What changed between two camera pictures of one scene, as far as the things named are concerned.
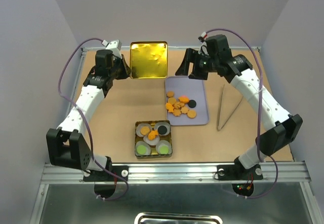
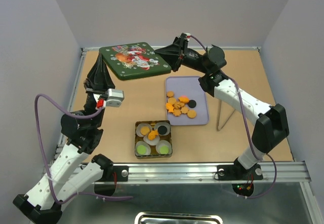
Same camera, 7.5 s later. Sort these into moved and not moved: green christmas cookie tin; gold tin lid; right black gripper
Moved: right black gripper; gold tin lid
Not moved: green christmas cookie tin
